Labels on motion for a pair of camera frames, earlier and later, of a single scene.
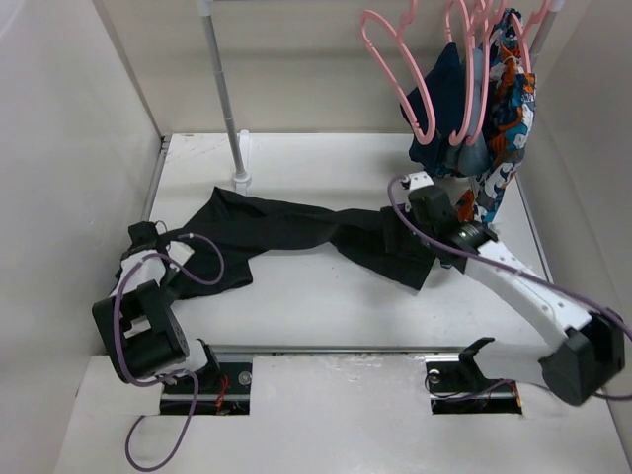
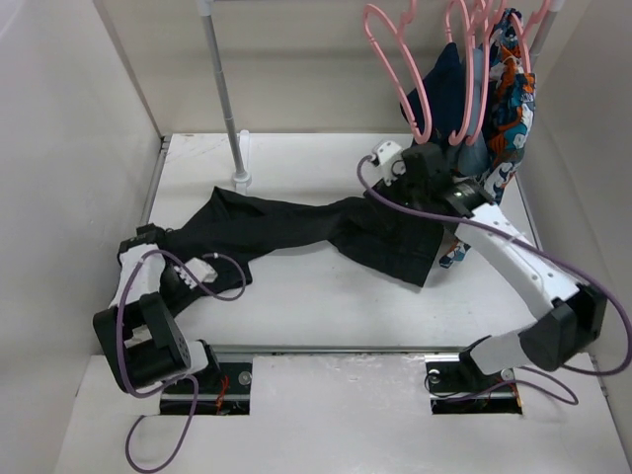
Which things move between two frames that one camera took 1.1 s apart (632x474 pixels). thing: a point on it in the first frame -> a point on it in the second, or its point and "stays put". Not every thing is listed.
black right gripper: x=411 y=208 -> x=396 y=182
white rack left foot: x=243 y=180 stays put
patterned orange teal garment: x=510 y=90 stays put
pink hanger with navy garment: x=455 y=140 stays put
